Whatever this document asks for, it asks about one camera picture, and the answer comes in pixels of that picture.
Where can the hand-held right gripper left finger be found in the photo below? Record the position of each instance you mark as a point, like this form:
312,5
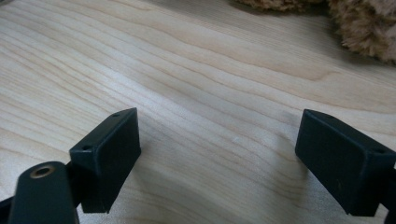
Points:
106,161

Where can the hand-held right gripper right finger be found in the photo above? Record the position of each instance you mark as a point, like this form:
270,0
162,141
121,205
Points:
345,165

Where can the brown teddy bear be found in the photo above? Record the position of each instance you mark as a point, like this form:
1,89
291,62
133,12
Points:
367,28

